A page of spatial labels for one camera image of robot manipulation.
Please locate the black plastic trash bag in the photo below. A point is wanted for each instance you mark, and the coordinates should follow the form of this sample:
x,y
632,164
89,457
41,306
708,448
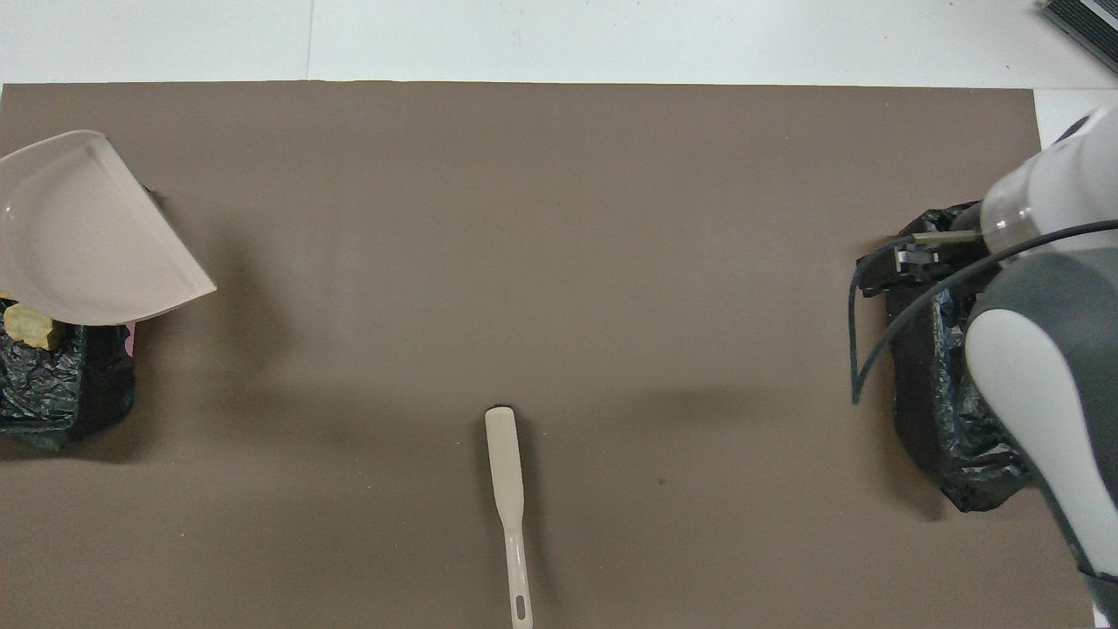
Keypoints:
x,y
70,393
935,419

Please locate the brown table mat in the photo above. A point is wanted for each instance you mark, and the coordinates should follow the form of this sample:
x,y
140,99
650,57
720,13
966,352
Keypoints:
x,y
568,262

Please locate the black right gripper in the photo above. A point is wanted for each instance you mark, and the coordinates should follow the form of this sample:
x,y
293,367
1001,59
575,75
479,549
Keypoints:
x,y
917,266

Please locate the pink bin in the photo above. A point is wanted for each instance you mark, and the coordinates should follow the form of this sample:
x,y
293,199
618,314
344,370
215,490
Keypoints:
x,y
131,330

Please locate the toy croissant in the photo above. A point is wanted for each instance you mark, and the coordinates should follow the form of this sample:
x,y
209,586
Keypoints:
x,y
33,328

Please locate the beige hand brush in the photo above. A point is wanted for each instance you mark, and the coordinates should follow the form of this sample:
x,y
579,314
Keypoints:
x,y
505,463

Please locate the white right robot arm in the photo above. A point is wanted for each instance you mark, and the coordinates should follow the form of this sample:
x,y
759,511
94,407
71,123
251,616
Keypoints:
x,y
1048,393

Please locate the black ribbed device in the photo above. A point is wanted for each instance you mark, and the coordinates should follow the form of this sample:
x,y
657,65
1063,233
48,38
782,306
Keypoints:
x,y
1087,22

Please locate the beige plastic dustpan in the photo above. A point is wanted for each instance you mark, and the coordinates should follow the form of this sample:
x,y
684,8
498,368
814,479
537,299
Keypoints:
x,y
87,236

